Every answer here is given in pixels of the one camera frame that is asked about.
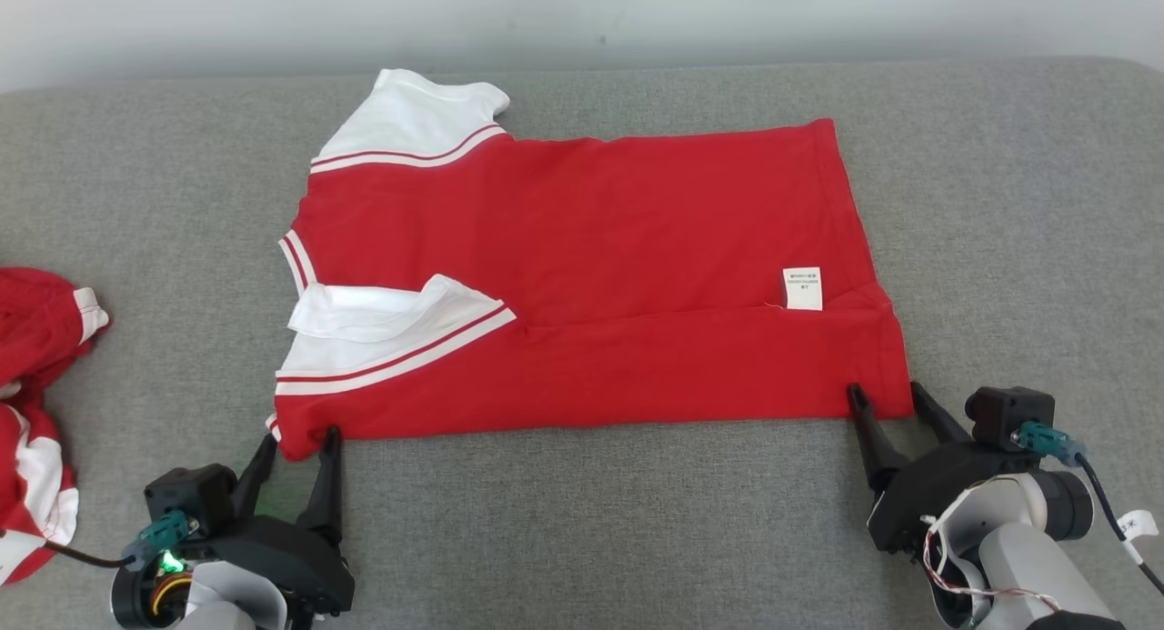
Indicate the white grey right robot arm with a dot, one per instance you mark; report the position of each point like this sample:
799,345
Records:
1028,557

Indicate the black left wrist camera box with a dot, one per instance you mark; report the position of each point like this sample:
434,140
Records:
186,494

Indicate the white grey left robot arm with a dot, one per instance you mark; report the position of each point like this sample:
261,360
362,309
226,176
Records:
227,598

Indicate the red white jersey shirt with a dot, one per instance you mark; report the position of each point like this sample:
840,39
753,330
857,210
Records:
591,248

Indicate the red white shorts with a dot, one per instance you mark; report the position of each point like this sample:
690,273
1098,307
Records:
36,330

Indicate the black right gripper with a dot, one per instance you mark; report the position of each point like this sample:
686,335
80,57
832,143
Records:
918,498

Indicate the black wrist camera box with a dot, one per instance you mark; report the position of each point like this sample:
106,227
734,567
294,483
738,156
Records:
186,494
1000,412

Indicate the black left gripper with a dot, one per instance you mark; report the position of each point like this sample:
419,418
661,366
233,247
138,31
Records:
282,562

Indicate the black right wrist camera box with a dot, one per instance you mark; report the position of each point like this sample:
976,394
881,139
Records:
1000,412

